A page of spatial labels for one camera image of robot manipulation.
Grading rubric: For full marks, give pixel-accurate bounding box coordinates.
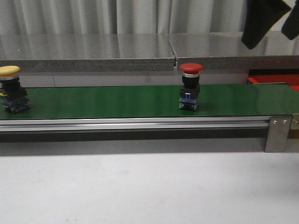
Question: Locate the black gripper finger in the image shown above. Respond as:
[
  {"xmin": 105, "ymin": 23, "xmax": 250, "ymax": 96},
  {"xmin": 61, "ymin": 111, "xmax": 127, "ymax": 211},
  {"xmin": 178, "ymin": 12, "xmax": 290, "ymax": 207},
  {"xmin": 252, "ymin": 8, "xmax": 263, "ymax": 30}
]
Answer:
[
  {"xmin": 242, "ymin": 0, "xmax": 291, "ymax": 49},
  {"xmin": 281, "ymin": 2, "xmax": 299, "ymax": 40}
]

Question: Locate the yellow mushroom push button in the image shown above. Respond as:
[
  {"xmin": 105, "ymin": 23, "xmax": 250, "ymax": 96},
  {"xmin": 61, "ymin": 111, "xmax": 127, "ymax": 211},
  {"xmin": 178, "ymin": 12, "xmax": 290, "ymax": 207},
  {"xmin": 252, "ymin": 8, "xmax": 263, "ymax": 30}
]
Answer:
[{"xmin": 0, "ymin": 65, "xmax": 30, "ymax": 113}]

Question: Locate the red plastic tray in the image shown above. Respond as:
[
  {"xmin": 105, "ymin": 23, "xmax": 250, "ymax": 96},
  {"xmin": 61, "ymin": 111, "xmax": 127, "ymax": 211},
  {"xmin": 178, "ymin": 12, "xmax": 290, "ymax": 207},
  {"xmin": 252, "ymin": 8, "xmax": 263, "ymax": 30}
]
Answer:
[{"xmin": 247, "ymin": 74, "xmax": 299, "ymax": 92}]

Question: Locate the right grey stone slab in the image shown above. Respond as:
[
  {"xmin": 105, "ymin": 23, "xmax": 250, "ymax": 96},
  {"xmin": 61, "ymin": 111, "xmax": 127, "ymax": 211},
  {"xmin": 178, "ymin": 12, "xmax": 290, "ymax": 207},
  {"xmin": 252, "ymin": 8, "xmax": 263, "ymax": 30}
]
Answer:
[{"xmin": 168, "ymin": 31, "xmax": 299, "ymax": 70}]

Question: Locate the grey stone slab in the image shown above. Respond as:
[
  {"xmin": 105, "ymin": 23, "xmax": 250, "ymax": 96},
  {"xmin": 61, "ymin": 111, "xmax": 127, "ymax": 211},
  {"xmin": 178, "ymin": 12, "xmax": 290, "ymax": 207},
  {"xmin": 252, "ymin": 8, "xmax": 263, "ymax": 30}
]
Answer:
[
  {"xmin": 168, "ymin": 31, "xmax": 299, "ymax": 70},
  {"xmin": 0, "ymin": 34, "xmax": 175, "ymax": 72}
]

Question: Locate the green conveyor belt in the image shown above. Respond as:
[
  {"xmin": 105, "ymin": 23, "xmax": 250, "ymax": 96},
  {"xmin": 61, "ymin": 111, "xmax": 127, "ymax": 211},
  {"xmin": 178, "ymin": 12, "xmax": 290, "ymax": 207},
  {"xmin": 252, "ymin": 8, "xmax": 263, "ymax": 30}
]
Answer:
[{"xmin": 0, "ymin": 84, "xmax": 299, "ymax": 120}]

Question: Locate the conveyor end plate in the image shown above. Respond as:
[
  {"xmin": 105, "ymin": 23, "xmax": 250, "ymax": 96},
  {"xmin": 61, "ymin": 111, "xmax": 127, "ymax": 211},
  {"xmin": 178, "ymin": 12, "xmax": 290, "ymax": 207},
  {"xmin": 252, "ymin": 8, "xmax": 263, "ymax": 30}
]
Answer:
[{"xmin": 288, "ymin": 114, "xmax": 299, "ymax": 139}]

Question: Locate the left grey stone slab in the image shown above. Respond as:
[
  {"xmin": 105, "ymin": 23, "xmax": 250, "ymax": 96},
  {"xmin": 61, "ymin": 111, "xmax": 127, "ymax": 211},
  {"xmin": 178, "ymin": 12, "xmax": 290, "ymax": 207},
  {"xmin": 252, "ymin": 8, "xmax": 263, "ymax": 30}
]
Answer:
[{"xmin": 0, "ymin": 34, "xmax": 175, "ymax": 72}]

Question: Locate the grey pleated curtain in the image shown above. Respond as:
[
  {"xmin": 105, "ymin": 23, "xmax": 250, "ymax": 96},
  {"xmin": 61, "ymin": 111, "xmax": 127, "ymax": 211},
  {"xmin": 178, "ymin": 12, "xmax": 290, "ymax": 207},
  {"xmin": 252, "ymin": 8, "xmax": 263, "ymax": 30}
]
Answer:
[{"xmin": 0, "ymin": 0, "xmax": 247, "ymax": 35}]

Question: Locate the metal conveyor support bracket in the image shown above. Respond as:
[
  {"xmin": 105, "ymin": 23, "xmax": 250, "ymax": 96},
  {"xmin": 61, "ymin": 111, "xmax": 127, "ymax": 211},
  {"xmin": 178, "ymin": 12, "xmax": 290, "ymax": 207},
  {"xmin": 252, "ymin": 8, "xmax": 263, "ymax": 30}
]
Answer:
[{"xmin": 264, "ymin": 116, "xmax": 292, "ymax": 153}]

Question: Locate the aluminium conveyor side rail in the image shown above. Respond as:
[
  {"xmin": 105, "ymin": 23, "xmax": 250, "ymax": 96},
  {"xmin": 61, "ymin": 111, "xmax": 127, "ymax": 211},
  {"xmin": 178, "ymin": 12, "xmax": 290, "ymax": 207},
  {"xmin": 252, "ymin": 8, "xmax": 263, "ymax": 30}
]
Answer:
[{"xmin": 0, "ymin": 116, "xmax": 270, "ymax": 133}]

